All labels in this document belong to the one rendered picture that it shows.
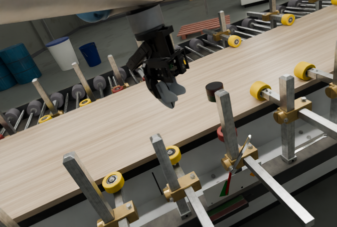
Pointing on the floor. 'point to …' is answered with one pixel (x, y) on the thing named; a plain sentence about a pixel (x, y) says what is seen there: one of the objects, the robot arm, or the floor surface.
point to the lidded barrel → (62, 52)
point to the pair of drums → (16, 67)
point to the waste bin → (91, 54)
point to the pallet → (210, 24)
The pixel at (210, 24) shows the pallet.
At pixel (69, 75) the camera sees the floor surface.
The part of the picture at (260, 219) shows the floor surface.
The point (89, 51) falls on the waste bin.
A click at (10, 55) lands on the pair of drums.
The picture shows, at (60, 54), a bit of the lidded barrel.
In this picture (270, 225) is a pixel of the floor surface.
